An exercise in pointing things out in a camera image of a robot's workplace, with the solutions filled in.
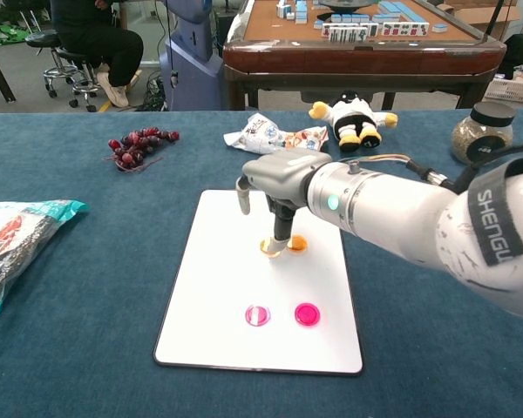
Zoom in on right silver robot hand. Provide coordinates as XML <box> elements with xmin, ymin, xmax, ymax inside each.
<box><xmin>235</xmin><ymin>150</ymin><xmax>335</xmax><ymax>260</ymax></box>

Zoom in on pink disc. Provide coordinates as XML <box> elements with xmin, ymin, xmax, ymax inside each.
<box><xmin>244</xmin><ymin>304</ymin><xmax>272</xmax><ymax>327</ymax></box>
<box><xmin>294</xmin><ymin>302</ymin><xmax>322</xmax><ymax>327</ymax></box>

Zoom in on white rectangular magnetic board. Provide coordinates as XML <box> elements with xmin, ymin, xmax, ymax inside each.
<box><xmin>153</xmin><ymin>188</ymin><xmax>366</xmax><ymax>377</ymax></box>

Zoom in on white crumpled snack bag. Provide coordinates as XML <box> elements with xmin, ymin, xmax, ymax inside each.
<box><xmin>223</xmin><ymin>112</ymin><xmax>330</xmax><ymax>158</ymax></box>

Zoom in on black white plush toy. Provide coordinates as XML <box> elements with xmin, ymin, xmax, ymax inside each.
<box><xmin>308</xmin><ymin>90</ymin><xmax>399</xmax><ymax>153</ymax></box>

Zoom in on brown mahjong table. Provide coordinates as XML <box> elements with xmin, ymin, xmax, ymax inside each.
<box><xmin>221</xmin><ymin>0</ymin><xmax>508</xmax><ymax>111</ymax></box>

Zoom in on bunch of red grapes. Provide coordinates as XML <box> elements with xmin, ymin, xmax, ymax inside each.
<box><xmin>102</xmin><ymin>125</ymin><xmax>181</xmax><ymax>174</ymax></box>

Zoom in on mahjong tile row dark faces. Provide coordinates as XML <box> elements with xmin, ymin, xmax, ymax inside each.
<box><xmin>322</xmin><ymin>22</ymin><xmax>381</xmax><ymax>44</ymax></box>

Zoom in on stack of blue mahjong tiles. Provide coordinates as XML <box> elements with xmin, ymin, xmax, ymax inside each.
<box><xmin>275</xmin><ymin>0</ymin><xmax>309</xmax><ymax>24</ymax></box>

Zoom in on long blue backed tile row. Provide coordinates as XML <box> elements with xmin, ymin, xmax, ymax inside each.
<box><xmin>313</xmin><ymin>12</ymin><xmax>402</xmax><ymax>24</ymax></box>

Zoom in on mahjong tile row red marks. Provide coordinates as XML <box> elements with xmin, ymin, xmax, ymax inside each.
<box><xmin>381</xmin><ymin>21</ymin><xmax>431</xmax><ymax>37</ymax></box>

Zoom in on glass jar with black lid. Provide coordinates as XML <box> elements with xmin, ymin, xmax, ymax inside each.
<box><xmin>451</xmin><ymin>102</ymin><xmax>516</xmax><ymax>165</ymax></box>

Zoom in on short blue backed tile row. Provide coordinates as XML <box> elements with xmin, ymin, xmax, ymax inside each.
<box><xmin>377</xmin><ymin>1</ymin><xmax>416</xmax><ymax>15</ymax></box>

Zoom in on seated person in black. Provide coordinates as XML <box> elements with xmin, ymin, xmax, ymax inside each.
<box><xmin>51</xmin><ymin>0</ymin><xmax>145</xmax><ymax>109</ymax></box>

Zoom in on chrome stool with black seat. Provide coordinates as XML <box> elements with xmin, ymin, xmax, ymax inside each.
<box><xmin>54</xmin><ymin>46</ymin><xmax>104</xmax><ymax>113</ymax></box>
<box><xmin>24</xmin><ymin>30</ymin><xmax>78</xmax><ymax>99</ymax></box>

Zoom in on white plastic basket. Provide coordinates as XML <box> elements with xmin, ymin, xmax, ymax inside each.
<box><xmin>483</xmin><ymin>78</ymin><xmax>523</xmax><ymax>105</ymax></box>

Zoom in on blue table cloth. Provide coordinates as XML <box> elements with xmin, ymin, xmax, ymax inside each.
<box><xmin>0</xmin><ymin>111</ymin><xmax>523</xmax><ymax>418</ymax></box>

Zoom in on teal edged noodle package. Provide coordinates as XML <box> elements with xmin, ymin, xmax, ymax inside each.
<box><xmin>0</xmin><ymin>199</ymin><xmax>91</xmax><ymax>316</ymax></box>

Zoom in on green leafy pile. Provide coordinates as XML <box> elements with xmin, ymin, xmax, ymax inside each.
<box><xmin>0</xmin><ymin>24</ymin><xmax>31</xmax><ymax>47</ymax></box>

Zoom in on blue machine pedestal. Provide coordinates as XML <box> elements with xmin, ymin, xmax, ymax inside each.
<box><xmin>159</xmin><ymin>0</ymin><xmax>225</xmax><ymax>112</ymax></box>

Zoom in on right arm wire bundle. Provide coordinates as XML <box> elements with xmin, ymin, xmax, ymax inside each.
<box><xmin>377</xmin><ymin>150</ymin><xmax>523</xmax><ymax>195</ymax></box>

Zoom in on tangle of black floor cables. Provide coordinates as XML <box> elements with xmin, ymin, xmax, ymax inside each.
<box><xmin>137</xmin><ymin>76</ymin><xmax>169</xmax><ymax>112</ymax></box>

